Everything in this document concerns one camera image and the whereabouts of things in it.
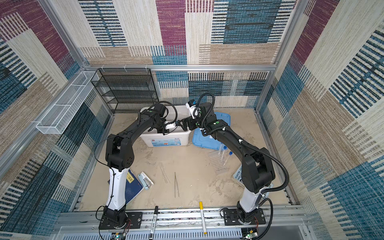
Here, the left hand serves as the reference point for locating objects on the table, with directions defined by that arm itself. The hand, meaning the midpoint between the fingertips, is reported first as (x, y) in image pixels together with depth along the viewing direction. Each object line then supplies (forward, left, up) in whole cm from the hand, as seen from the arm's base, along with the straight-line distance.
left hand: (167, 127), depth 99 cm
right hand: (-7, -13, +14) cm, 20 cm away
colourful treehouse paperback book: (-30, -42, -6) cm, 52 cm away
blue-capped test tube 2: (-20, -34, +7) cm, 40 cm away
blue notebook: (-36, +16, -8) cm, 40 cm away
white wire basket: (-15, +47, +25) cm, 55 cm away
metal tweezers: (-35, -8, -9) cm, 37 cm away
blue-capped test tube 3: (-24, -36, +7) cm, 44 cm away
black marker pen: (-53, +2, -7) cm, 53 cm away
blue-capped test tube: (-17, -33, -1) cm, 37 cm away
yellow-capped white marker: (-45, -21, -8) cm, 50 cm away
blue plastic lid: (-6, -27, -8) cm, 29 cm away
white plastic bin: (-10, -5, +3) cm, 11 cm away
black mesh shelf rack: (+27, +30, +10) cm, 41 cm away
